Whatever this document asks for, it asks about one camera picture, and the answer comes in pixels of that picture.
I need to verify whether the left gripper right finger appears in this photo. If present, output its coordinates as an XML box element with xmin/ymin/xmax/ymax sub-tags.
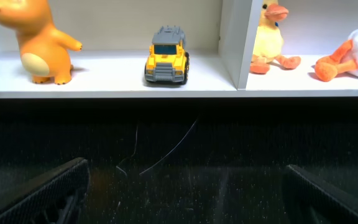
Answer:
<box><xmin>282</xmin><ymin>164</ymin><xmax>358</xmax><ymax>224</ymax></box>

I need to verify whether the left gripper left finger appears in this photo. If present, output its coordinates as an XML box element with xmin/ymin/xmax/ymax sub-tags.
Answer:
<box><xmin>0</xmin><ymin>157</ymin><xmax>91</xmax><ymax>224</ymax></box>

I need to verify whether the white plush duck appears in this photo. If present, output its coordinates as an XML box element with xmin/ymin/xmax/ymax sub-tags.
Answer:
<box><xmin>314</xmin><ymin>19</ymin><xmax>358</xmax><ymax>83</ymax></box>

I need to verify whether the orange dinosaur figure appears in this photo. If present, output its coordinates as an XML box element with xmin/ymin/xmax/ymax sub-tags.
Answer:
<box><xmin>0</xmin><ymin>0</ymin><xmax>83</xmax><ymax>86</ymax></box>

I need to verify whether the yellow plush duck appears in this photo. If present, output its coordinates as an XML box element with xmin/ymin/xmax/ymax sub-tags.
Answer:
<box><xmin>249</xmin><ymin>0</ymin><xmax>302</xmax><ymax>75</ymax></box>

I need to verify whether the grey and yellow toy truck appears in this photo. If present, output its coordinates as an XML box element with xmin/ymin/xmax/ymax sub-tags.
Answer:
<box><xmin>144</xmin><ymin>25</ymin><xmax>190</xmax><ymax>85</ymax></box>

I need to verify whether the white shelf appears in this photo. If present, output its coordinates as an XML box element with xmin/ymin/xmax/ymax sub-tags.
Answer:
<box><xmin>0</xmin><ymin>0</ymin><xmax>358</xmax><ymax>100</ymax></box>

